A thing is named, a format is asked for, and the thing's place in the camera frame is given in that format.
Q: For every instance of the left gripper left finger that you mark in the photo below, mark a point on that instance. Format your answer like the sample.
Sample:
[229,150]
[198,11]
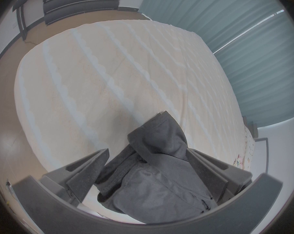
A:
[86,177]

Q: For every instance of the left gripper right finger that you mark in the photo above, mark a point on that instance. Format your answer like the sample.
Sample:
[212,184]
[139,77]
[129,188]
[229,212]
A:
[215,179]

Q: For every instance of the black T-shirt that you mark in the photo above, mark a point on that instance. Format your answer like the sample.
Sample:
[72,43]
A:
[156,179]

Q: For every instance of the white printed garment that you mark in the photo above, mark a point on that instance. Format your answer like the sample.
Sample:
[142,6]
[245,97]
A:
[238,161]

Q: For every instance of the white printed pillow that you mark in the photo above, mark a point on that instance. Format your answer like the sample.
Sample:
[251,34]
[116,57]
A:
[249,150]

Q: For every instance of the grey bedside table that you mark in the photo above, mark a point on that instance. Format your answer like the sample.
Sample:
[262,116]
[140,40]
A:
[250,128]

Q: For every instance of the bed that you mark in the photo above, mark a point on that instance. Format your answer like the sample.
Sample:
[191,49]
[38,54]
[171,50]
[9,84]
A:
[100,69]

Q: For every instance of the dark grey chest of drawers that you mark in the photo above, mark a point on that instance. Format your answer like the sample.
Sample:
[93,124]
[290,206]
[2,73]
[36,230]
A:
[83,4]

